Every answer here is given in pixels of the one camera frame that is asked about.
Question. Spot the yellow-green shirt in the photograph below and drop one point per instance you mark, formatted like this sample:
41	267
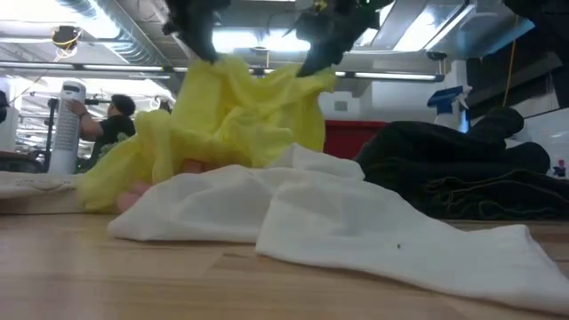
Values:
222	124

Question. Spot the white Houston tote bag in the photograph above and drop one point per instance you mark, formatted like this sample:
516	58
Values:
31	186

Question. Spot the red plastic laundry basket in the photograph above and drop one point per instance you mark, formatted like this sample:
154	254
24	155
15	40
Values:
351	140

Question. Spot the white tower fan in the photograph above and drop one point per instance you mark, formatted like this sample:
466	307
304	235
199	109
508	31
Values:
66	129

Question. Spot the long ceiling light bar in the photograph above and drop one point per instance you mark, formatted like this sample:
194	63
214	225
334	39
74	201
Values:
391	76

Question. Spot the white garment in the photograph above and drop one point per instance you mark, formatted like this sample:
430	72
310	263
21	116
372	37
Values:
333	209

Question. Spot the person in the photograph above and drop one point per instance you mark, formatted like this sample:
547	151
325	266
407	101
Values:
115	126

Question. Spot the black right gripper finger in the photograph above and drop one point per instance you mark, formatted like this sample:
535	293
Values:
320	60

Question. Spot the small bottles group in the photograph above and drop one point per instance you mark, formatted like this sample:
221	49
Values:
559	170

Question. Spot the black garment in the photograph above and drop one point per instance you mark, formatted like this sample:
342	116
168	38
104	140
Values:
444	142

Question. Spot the person's hand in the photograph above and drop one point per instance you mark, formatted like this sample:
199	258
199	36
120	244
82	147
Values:
76	108

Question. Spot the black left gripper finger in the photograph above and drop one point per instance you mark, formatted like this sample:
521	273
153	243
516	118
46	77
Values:
206	46

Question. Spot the black pole stand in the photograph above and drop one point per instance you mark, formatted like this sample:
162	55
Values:
50	146

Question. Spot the blue spray bottle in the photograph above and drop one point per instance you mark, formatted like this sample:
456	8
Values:
444	100

